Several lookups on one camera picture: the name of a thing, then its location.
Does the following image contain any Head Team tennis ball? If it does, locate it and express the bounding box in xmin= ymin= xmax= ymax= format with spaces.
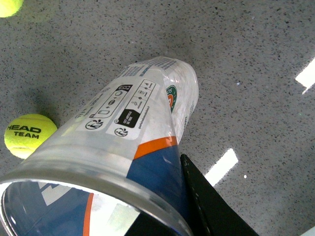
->
xmin=4 ymin=114 xmax=57 ymax=159

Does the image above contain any clear Wilson tennis ball can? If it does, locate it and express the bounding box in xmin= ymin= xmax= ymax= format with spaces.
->
xmin=0 ymin=57 xmax=198 ymax=236

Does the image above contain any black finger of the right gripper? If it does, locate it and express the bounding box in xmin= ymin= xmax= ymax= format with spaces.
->
xmin=180 ymin=154 xmax=258 ymax=236

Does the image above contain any yellow tennis ball top corner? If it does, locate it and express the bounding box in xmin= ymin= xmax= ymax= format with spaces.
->
xmin=0 ymin=0 xmax=24 ymax=18

